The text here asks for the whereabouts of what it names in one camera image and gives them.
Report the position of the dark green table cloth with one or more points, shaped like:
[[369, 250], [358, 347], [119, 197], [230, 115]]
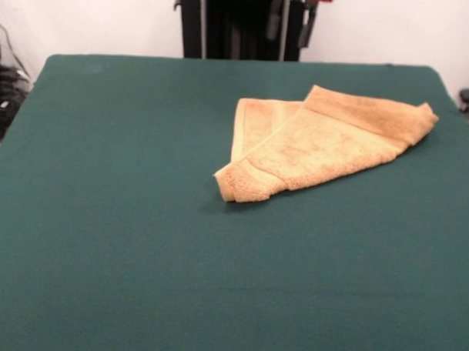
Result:
[[100, 255]]

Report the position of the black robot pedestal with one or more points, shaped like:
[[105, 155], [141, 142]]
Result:
[[232, 29]]

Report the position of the tan terry towel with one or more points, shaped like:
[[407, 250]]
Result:
[[320, 147]]

